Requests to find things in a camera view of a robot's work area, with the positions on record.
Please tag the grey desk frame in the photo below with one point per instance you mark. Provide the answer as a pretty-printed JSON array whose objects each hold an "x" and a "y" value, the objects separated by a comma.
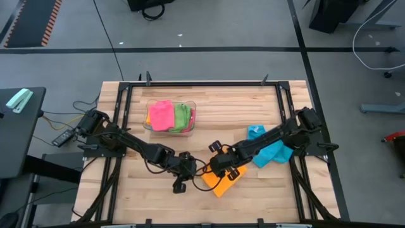
[{"x": 373, "y": 23}]

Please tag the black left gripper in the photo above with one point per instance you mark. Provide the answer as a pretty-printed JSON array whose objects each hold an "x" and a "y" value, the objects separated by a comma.
[{"x": 185, "y": 169}]

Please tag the orange microfiber towel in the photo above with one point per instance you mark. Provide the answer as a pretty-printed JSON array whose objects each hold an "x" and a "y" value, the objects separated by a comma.
[{"x": 223, "y": 187}]

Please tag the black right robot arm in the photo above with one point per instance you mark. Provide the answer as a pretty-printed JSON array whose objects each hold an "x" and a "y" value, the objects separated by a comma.
[{"x": 269, "y": 136}]

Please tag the black power adapter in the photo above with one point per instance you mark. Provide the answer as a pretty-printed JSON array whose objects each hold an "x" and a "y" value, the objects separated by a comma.
[{"x": 63, "y": 137}]

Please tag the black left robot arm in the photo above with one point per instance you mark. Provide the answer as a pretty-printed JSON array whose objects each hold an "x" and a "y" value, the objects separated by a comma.
[{"x": 136, "y": 145}]

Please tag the grey desk foot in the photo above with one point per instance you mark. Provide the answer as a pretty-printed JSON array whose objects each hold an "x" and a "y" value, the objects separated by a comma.
[{"x": 383, "y": 109}]

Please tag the orange towel with white label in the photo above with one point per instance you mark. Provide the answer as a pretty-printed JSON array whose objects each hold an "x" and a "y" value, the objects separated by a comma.
[{"x": 148, "y": 119}]

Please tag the black computer case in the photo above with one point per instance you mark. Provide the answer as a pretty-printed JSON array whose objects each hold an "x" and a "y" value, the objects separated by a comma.
[{"x": 332, "y": 12}]

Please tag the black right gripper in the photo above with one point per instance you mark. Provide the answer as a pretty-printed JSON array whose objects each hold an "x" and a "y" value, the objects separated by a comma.
[{"x": 223, "y": 161}]

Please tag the green microfiber towel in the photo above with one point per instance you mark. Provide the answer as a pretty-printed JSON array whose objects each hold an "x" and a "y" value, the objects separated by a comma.
[{"x": 182, "y": 117}]

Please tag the black mat with orange edge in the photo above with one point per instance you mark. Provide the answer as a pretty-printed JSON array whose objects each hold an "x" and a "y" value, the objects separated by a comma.
[{"x": 31, "y": 22}]

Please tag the silver aluminium rail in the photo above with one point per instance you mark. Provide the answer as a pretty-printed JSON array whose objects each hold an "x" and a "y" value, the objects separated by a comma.
[
  {"x": 117, "y": 226},
  {"x": 294, "y": 226}
]

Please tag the blue microfiber towel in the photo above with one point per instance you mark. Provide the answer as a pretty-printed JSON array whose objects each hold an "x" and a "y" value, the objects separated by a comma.
[{"x": 269, "y": 153}]

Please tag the black caster wheel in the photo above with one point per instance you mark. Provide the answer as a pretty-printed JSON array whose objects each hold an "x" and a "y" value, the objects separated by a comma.
[{"x": 387, "y": 75}]

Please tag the mint green stapler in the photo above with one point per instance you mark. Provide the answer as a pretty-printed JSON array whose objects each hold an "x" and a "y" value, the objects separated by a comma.
[{"x": 19, "y": 100}]

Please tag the black box on floor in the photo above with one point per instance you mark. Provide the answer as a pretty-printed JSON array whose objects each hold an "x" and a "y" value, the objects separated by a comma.
[{"x": 148, "y": 3}]

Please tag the pink microfiber towel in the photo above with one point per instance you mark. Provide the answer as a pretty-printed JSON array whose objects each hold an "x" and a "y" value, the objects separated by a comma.
[
  {"x": 193, "y": 120},
  {"x": 161, "y": 115}
]

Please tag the dark grey round object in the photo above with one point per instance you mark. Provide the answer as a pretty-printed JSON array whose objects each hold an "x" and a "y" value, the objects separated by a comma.
[{"x": 8, "y": 220}]

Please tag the red object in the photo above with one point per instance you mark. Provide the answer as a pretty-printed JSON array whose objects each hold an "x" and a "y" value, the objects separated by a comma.
[{"x": 395, "y": 136}]

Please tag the black side table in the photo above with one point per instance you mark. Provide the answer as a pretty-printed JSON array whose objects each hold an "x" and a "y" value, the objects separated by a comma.
[{"x": 19, "y": 142}]

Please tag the clear plastic bin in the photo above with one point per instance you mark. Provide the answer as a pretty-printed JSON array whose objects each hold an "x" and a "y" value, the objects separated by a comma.
[{"x": 193, "y": 103}]

